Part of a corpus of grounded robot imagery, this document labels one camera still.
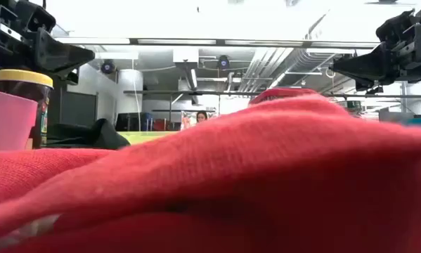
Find red storage bin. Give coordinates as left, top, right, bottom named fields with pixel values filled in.
left=153, top=118, right=174, bottom=131

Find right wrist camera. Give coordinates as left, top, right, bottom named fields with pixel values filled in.
left=375, top=9, right=417, bottom=45

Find white ceiling box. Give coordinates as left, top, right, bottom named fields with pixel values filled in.
left=172, top=48, right=200, bottom=64

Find red cloth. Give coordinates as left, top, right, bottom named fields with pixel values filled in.
left=0, top=93, right=421, bottom=253

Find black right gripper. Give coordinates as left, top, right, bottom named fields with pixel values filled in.
left=331, top=20, right=421, bottom=93

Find white ceiling ducts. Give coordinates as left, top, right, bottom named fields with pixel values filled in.
left=238, top=47, right=337, bottom=93

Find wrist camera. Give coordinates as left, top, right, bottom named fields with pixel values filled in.
left=375, top=9, right=417, bottom=45
left=15, top=0, right=57, bottom=35

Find long ceiling light strip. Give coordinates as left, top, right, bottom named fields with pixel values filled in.
left=53, top=37, right=382, bottom=49

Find blue storage bin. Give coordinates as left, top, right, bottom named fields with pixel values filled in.
left=141, top=112, right=154, bottom=131

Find dark grey wall board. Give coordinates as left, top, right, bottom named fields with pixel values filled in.
left=60, top=91, right=98, bottom=127

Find black overhead rack bar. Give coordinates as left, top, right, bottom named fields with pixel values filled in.
left=123, top=89, right=421, bottom=100

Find pink plastic tray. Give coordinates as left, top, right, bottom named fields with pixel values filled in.
left=0, top=87, right=39, bottom=153

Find yellow-lid spice jar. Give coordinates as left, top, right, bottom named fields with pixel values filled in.
left=0, top=68, right=55, bottom=149

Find black round ceiling speaker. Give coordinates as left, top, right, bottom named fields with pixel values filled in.
left=216, top=54, right=231, bottom=70
left=100, top=58, right=117, bottom=75

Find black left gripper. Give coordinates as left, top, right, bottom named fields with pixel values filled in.
left=0, top=0, right=96, bottom=77

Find grey box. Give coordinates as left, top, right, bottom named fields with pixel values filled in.
left=378, top=107, right=408, bottom=124

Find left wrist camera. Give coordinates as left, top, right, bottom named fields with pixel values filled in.
left=15, top=0, right=57, bottom=35

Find black cloth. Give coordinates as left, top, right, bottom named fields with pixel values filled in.
left=46, top=118, right=131, bottom=150

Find white cylindrical column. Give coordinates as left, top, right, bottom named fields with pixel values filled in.
left=117, top=68, right=144, bottom=133

